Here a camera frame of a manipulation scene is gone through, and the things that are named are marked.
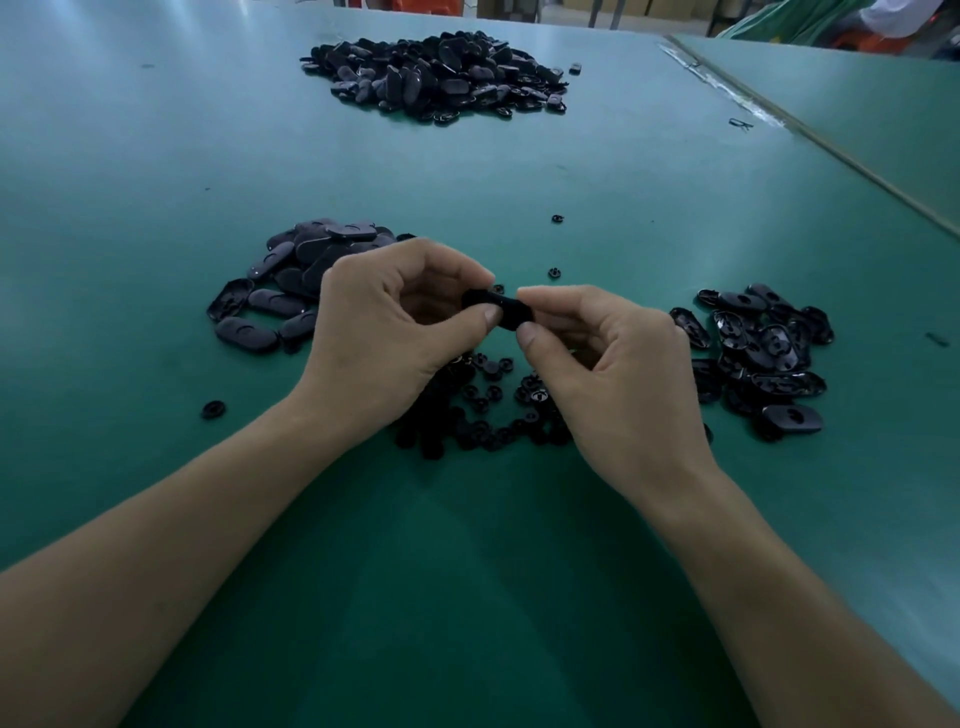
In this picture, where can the red plastic stool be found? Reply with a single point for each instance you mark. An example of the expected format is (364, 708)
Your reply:
(870, 41)
(432, 6)

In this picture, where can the pile of small black buttons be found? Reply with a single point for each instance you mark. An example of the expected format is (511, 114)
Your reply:
(473, 405)

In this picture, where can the green striped bag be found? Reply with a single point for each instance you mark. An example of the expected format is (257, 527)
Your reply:
(795, 18)

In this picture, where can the small open cardboard box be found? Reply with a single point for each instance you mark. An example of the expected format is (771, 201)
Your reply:
(518, 9)

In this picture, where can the pile of black oval shells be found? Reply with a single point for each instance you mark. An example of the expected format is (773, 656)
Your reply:
(765, 360)

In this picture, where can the person's right hand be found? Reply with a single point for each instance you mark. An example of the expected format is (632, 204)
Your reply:
(623, 398)

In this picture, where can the person's right forearm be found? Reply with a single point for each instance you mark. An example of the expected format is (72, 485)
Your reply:
(803, 623)

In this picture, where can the person's left hand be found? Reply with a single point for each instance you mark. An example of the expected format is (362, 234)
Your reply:
(383, 353)

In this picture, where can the person's left forearm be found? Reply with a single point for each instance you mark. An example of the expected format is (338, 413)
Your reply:
(150, 585)

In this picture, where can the small black plastic scrap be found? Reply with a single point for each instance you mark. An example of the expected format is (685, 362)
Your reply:
(741, 123)

